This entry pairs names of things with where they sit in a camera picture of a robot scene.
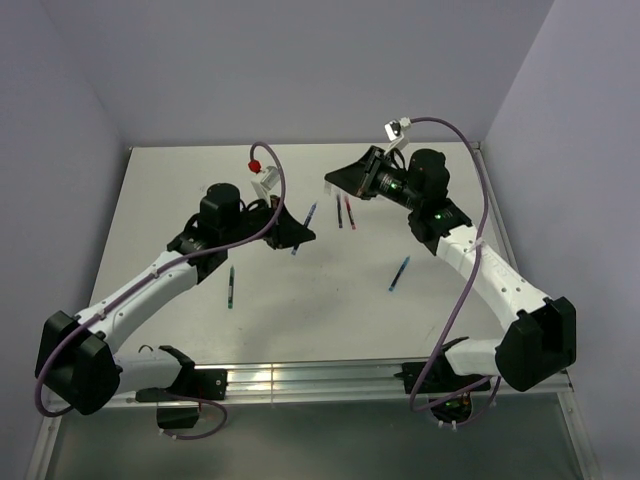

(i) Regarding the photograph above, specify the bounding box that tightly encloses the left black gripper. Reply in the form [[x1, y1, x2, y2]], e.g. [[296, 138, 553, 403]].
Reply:
[[221, 195, 315, 250]]

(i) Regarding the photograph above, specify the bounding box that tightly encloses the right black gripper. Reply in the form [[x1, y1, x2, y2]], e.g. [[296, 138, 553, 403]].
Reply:
[[324, 146, 422, 212]]

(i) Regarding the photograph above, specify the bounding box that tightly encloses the dark blue pen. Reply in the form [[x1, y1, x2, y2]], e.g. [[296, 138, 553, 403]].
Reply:
[[291, 201, 318, 256]]

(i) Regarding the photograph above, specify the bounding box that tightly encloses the red pen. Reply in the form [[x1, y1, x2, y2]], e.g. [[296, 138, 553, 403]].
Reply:
[[344, 195, 357, 231]]

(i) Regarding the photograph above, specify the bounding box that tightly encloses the purple pen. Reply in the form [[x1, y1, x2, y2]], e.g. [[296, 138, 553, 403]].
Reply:
[[336, 192, 344, 229]]

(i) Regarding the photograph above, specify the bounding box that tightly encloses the light blue pen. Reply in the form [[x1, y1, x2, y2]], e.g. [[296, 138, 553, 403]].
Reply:
[[388, 256, 411, 292]]

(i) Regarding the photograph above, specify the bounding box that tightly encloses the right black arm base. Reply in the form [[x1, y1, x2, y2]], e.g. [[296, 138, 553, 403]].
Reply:
[[399, 359, 489, 426]]

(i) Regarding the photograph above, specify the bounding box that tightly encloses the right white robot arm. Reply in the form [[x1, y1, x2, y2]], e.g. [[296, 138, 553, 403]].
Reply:
[[325, 146, 577, 393]]

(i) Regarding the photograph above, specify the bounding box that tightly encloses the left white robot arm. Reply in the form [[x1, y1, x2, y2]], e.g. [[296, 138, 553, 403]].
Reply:
[[34, 183, 316, 417]]

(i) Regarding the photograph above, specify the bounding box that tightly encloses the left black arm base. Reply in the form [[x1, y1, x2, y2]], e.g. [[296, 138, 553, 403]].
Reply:
[[135, 369, 228, 433]]

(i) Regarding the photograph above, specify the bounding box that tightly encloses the green pen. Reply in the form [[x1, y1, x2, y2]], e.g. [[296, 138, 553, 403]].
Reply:
[[227, 265, 235, 310]]

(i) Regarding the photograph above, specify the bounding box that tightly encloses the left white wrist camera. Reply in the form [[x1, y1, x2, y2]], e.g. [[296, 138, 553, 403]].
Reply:
[[248, 160, 281, 199]]

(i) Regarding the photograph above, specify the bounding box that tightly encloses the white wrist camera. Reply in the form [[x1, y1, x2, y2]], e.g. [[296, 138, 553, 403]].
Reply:
[[248, 160, 281, 199], [384, 117, 412, 153]]

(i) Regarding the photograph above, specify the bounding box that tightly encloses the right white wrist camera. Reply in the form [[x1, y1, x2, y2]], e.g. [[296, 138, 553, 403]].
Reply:
[[384, 117, 412, 153]]

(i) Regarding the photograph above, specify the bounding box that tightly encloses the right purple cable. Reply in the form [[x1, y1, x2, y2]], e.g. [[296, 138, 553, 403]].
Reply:
[[409, 116, 501, 426]]

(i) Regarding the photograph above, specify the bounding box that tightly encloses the aluminium rail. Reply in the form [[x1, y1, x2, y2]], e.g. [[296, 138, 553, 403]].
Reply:
[[109, 349, 571, 409]]

